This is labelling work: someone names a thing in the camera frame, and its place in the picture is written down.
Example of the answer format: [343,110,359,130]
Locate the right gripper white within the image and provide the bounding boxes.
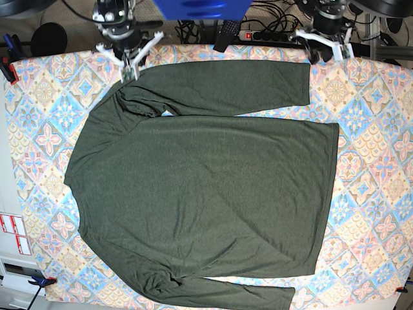
[96,32,164,81]

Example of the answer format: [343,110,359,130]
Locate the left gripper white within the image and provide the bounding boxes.
[295,27,354,61]

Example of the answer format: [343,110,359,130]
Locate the dark green long-sleeve shirt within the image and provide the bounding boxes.
[65,60,339,309]

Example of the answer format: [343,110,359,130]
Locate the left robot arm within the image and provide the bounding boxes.
[290,1,354,65]

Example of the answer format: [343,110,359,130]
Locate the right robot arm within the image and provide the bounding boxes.
[92,1,164,82]

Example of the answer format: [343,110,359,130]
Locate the blue plastic box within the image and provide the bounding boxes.
[154,0,252,21]

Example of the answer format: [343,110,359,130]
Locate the black remote control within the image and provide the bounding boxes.
[213,20,240,53]

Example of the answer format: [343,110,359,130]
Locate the black round stool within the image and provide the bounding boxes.
[30,23,68,57]

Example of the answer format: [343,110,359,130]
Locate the blue clamp upper left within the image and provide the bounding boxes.
[1,34,19,85]

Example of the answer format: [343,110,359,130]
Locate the blue clamp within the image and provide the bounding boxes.
[1,34,19,85]
[27,276,57,310]

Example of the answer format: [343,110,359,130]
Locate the patterned colourful tablecloth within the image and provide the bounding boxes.
[1,52,412,309]

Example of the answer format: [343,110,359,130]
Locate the white red-framed labels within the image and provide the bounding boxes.
[1,213,32,256]

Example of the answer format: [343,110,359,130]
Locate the orange clamp lower right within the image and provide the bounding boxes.
[396,287,408,293]

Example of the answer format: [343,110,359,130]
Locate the blue clamp lower left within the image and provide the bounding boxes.
[27,276,57,310]

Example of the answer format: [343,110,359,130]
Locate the white power strip red switch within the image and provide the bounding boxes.
[238,30,291,43]

